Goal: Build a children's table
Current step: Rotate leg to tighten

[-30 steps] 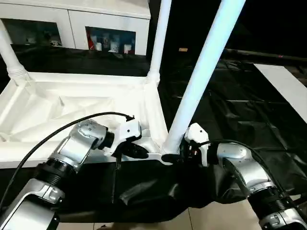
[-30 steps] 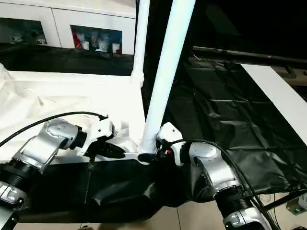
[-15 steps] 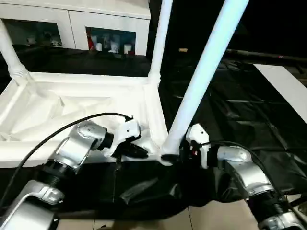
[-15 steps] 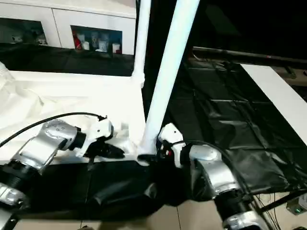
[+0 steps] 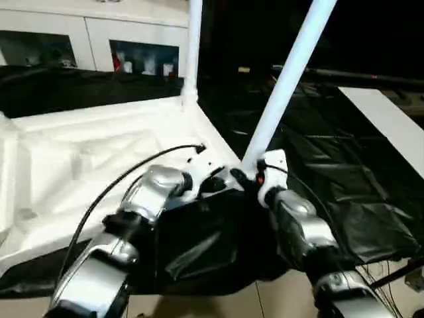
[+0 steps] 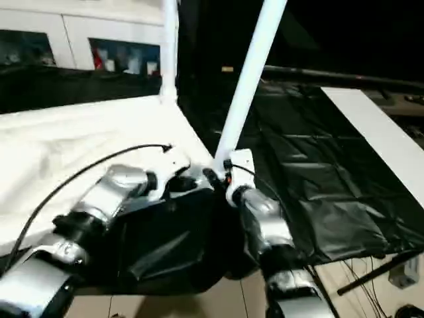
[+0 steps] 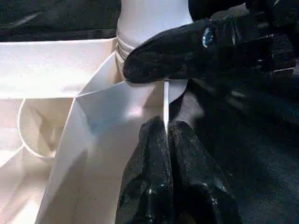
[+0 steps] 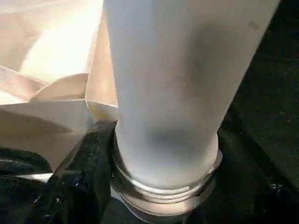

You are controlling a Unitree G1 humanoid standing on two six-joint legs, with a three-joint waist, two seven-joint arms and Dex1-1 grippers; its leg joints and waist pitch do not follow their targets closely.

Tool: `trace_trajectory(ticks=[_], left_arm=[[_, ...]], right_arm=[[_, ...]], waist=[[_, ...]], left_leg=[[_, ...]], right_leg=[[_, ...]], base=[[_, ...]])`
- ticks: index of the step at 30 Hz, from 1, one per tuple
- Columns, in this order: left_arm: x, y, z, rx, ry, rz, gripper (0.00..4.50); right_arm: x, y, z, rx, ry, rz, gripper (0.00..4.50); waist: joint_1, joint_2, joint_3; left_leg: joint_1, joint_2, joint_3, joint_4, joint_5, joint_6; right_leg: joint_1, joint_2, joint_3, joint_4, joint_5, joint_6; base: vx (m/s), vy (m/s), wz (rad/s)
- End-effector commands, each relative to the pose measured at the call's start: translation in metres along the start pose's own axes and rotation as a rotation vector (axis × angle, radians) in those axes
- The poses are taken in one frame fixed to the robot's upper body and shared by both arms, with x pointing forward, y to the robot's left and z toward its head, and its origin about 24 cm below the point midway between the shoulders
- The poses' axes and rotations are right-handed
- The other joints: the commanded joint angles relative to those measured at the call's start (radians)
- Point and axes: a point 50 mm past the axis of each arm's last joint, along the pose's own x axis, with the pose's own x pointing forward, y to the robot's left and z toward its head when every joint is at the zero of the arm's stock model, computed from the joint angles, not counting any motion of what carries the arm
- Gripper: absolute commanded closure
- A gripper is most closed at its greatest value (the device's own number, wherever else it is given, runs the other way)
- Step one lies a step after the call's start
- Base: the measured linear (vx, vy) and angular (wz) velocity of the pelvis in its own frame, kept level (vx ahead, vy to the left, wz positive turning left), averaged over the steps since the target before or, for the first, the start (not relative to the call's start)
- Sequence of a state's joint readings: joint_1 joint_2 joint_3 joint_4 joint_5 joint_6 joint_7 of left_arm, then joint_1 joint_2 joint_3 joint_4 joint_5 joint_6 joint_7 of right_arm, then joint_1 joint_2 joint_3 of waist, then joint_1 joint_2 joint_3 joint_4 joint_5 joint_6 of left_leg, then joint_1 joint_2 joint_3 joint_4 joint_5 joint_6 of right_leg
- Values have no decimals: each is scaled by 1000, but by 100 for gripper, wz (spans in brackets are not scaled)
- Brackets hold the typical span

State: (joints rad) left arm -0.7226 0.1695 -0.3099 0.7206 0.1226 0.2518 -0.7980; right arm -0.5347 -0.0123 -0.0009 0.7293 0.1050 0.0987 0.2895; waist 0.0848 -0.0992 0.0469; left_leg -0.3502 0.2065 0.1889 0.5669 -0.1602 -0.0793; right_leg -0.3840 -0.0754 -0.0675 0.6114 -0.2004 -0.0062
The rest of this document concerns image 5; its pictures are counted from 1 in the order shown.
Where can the white plastic table leg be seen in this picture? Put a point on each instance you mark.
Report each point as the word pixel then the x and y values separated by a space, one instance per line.
pixel 288 83
pixel 192 49

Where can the white plastic table top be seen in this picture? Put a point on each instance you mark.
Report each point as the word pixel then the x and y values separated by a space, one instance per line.
pixel 83 139

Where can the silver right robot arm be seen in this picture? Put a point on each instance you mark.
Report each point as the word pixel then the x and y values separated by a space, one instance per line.
pixel 304 225

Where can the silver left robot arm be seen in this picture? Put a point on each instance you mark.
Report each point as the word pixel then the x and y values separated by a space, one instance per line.
pixel 142 198

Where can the black plastic mat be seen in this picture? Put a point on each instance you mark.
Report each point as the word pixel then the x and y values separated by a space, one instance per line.
pixel 331 159

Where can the small yellow label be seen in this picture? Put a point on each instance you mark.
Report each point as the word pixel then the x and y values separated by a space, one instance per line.
pixel 243 70

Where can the white board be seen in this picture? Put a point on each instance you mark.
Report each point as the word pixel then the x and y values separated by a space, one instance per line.
pixel 387 116

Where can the red item in cabinet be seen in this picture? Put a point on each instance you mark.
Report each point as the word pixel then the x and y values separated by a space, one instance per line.
pixel 116 61

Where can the black stand bar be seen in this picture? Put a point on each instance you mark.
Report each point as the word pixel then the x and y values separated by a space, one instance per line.
pixel 397 273

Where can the dark cabinet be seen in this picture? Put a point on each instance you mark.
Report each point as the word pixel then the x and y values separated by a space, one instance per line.
pixel 348 30

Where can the grey power supply box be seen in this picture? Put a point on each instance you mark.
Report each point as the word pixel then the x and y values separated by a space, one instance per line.
pixel 415 283

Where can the white cabinet with glass doors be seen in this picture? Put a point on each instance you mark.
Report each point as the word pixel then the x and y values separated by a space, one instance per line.
pixel 89 26

